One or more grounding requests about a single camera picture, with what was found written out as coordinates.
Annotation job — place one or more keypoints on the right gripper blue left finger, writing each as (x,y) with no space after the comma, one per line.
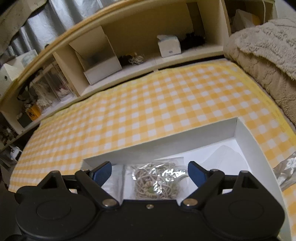
(101,173)

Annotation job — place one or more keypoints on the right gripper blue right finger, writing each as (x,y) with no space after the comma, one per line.
(197,173)

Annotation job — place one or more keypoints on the grey toilet sheet packet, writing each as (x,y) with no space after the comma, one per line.
(114,186)

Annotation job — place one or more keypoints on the white face mask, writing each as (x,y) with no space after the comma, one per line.
(226,160)

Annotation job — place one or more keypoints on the clear bag of rubber bands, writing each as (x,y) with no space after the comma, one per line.
(162,179)

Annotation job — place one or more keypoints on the white shallow cardboard box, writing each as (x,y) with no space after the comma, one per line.
(247,206)

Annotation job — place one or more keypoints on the yellow checkered bed sheet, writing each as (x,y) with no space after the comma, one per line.
(151,107)

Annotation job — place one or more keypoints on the white space heater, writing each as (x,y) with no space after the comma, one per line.
(15,153)

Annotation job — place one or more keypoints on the yellow black small box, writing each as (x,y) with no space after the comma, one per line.
(33,112)

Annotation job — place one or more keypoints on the doll in red dress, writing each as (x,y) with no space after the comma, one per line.
(62,89)

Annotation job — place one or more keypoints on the doll in white dress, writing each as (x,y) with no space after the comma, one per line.
(46,98)

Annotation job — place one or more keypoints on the open white cardboard box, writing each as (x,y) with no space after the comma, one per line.
(96,55)

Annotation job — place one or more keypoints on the dried flower bundle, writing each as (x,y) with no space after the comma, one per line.
(135,59)

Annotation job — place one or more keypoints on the white tissue box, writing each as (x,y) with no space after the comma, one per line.
(169,45)

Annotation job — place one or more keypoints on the white file box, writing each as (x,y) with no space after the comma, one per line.
(9,72)

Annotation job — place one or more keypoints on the beige fluffy blanket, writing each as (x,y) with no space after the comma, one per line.
(267,53)

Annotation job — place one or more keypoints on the wooden headboard shelf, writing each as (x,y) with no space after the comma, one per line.
(123,41)

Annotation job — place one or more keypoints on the grey curtain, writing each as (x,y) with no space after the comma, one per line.
(50,21)

